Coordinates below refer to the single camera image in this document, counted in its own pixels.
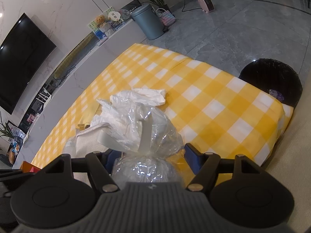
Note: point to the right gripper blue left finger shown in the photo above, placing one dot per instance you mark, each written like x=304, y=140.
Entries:
x=100, y=167

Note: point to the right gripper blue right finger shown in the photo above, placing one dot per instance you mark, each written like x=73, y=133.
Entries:
x=204, y=167

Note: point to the clear plastic bag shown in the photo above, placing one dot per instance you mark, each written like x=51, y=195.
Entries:
x=146, y=161

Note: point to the white tissue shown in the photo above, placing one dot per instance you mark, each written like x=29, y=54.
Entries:
x=117, y=118

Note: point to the yellow microfiber cloth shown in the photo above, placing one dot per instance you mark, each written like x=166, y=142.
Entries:
x=88, y=112

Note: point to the orange white storage box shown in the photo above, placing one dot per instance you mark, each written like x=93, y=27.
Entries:
x=29, y=168

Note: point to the green plant in glass vase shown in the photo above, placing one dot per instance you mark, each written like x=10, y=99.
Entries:
x=16, y=138

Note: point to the yellow checkered tablecloth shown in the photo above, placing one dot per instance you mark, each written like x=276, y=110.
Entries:
x=211, y=109

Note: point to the white marble tv console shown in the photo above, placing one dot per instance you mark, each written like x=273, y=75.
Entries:
x=85, y=72

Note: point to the white wifi router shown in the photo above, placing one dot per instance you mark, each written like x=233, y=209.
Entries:
x=43, y=96

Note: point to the green illustrated card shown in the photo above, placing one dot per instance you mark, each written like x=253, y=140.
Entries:
x=92, y=24

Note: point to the teddy bear bouquet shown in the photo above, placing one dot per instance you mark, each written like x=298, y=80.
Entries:
x=102, y=24

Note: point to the round paper fan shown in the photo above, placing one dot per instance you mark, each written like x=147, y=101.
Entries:
x=114, y=16

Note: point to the grey blue trash can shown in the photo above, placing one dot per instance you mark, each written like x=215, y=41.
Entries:
x=147, y=19

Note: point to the pastel woven basket bag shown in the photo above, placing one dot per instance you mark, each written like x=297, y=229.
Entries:
x=165, y=16

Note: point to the pink space heater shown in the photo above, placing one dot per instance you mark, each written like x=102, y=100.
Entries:
x=206, y=5

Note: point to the black wall television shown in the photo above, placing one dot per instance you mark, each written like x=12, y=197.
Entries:
x=23, y=51

